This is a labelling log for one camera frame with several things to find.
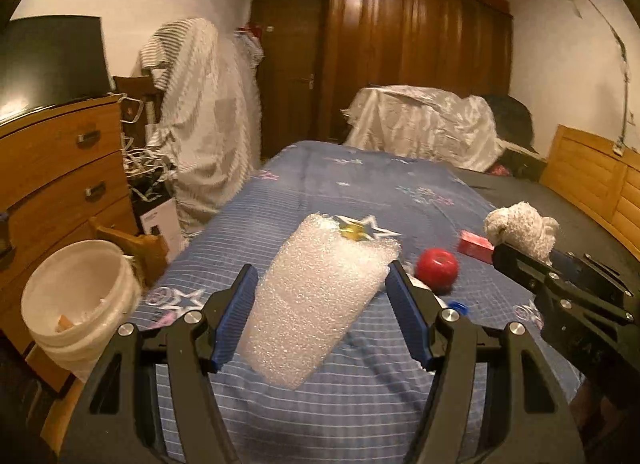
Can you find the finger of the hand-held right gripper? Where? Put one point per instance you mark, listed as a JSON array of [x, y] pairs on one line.
[[595, 276], [530, 271]]

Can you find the dark grey bed sheet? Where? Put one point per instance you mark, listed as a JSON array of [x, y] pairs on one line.
[[565, 204]]

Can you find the white plastic bucket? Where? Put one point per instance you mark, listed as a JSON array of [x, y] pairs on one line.
[[90, 324]]

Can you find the dark wooden wardrobe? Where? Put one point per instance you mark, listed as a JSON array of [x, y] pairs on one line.
[[415, 54]]

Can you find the blue checked blanket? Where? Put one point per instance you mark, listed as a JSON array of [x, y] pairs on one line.
[[325, 184]]

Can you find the wooden chair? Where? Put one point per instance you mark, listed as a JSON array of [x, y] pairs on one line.
[[145, 246]]

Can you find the white clothes hangers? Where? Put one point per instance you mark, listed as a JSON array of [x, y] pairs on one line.
[[145, 164]]

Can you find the person's right forearm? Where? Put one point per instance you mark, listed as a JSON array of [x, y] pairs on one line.
[[615, 419]]

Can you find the striped white cloth cover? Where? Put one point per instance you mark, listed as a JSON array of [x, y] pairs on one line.
[[210, 134]]

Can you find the dark wooden door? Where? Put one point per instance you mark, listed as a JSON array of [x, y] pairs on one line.
[[285, 74]]

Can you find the black television screen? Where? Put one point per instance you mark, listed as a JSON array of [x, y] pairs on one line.
[[50, 64]]

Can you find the wooden headboard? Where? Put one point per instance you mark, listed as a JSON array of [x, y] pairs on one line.
[[595, 179]]

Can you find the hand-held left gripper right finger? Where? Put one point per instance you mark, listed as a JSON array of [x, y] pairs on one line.
[[407, 319]]

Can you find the white plush toy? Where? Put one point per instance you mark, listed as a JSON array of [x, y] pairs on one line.
[[520, 229]]

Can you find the red and white hanging item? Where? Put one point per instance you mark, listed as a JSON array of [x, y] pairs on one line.
[[252, 41]]

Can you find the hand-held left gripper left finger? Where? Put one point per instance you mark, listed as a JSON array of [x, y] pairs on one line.
[[235, 319]]

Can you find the beige scrap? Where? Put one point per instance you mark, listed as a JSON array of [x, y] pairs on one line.
[[65, 325]]

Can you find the bubble wrap sheet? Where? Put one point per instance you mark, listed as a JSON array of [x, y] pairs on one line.
[[310, 304]]

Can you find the wooden dresser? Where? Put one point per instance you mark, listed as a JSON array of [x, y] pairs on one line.
[[55, 174]]

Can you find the yellow wrapper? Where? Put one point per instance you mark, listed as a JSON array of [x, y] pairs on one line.
[[351, 232]]

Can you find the red apple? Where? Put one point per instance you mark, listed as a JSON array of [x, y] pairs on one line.
[[436, 269]]

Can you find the red cardboard box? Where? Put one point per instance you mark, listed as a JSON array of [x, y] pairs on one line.
[[475, 245]]

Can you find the blue bottle cap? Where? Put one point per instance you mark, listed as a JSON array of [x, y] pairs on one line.
[[458, 307]]

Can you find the black cloth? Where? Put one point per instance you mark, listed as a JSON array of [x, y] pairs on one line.
[[515, 119]]

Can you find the white cardboard box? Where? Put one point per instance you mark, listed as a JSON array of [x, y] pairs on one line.
[[162, 224]]

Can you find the white crumpled sheet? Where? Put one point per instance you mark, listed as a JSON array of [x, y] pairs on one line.
[[425, 124]]

